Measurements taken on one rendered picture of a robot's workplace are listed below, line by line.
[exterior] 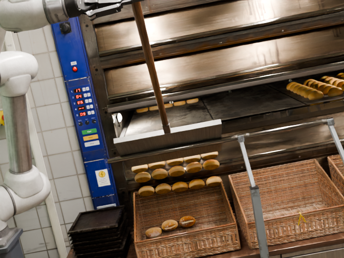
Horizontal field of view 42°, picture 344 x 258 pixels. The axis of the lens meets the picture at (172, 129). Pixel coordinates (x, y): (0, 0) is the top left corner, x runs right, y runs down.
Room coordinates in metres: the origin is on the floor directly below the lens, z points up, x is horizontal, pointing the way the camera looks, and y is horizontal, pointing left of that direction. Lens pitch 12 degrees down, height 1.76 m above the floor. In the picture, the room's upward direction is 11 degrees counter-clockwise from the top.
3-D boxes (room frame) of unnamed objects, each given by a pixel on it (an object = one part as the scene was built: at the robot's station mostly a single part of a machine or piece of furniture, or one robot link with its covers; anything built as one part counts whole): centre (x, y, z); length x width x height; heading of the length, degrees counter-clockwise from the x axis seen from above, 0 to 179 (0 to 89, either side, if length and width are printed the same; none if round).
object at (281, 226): (2.43, -0.56, 0.72); 0.56 x 0.49 x 0.28; 90
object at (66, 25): (2.67, 0.49, 1.92); 0.06 x 0.04 x 0.11; 89
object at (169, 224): (2.56, 0.12, 0.64); 0.10 x 0.06 x 0.07; 95
